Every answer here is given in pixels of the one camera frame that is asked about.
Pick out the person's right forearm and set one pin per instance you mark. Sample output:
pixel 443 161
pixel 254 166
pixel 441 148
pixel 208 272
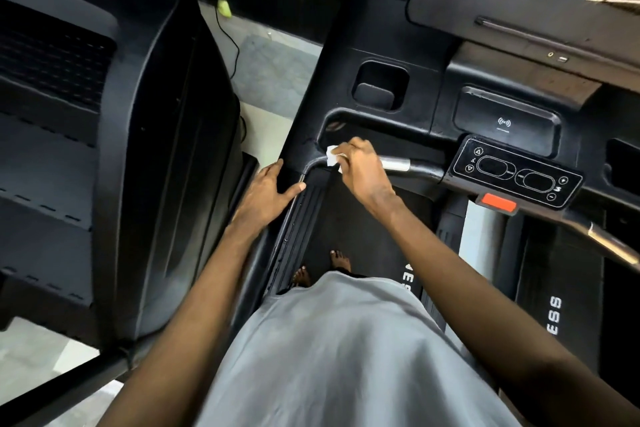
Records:
pixel 500 322

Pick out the black treadmill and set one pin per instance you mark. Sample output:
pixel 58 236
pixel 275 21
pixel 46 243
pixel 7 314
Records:
pixel 470 121

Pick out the yellow-green plug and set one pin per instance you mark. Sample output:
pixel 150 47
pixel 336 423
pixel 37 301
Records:
pixel 224 7

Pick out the black stair climber machine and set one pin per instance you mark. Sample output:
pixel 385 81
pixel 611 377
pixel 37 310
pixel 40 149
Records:
pixel 110 171

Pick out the small white wipe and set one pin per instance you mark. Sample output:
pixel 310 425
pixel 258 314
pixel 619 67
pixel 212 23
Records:
pixel 333 155

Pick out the person's bare foot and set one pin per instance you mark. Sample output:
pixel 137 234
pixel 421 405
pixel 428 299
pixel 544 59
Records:
pixel 301 277
pixel 340 261

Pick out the person's left hand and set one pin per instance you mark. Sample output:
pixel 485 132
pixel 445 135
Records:
pixel 262 201

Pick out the person's right hand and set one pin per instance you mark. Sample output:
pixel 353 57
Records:
pixel 362 171

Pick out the person's left forearm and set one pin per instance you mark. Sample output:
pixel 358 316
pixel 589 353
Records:
pixel 180 342

